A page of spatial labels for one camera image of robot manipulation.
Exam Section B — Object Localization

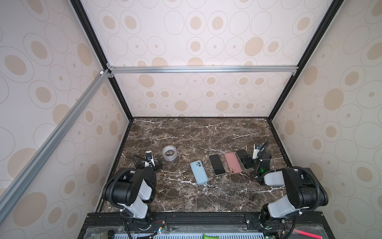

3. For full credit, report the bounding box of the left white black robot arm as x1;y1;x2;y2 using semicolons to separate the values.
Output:
101;159;159;227

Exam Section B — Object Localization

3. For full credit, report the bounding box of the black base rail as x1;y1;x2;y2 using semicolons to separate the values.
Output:
78;212;335;239

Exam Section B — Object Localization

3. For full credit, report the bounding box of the pink pen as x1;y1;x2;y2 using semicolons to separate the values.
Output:
293;230;322;239

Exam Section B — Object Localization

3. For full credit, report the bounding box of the horizontal aluminium rail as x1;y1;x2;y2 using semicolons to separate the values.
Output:
102;65;298;75

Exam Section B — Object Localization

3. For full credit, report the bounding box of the clear tape roll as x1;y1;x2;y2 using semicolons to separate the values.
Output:
162;145;178;161

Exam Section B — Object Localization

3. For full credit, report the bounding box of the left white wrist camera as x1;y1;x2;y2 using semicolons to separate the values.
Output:
144;151;155;168

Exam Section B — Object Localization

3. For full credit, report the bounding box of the diagonal aluminium rail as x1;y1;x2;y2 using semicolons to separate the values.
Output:
1;69;110;224

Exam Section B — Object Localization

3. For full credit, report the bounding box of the light blue phone case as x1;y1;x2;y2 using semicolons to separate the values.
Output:
190;160;209;185

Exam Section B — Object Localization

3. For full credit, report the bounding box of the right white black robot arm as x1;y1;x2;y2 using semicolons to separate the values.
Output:
252;158;329;224

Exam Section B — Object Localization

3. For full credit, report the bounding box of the green tag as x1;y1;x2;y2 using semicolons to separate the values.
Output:
203;234;219;239

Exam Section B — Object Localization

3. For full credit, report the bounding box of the pink phone case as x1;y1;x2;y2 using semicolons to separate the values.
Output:
224;152;242;174

